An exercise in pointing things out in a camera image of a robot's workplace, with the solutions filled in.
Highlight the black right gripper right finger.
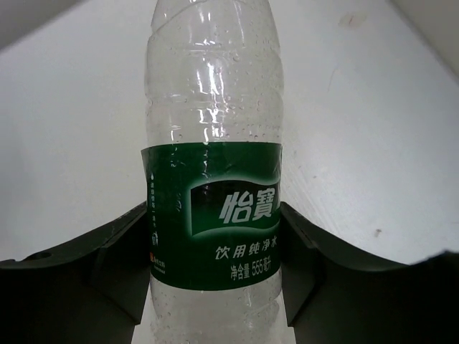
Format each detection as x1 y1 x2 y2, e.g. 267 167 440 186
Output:
280 204 458 343

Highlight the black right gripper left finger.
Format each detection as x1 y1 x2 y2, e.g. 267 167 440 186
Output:
1 204 150 343

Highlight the clear bottle green label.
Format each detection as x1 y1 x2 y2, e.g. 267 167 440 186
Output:
142 1 284 343

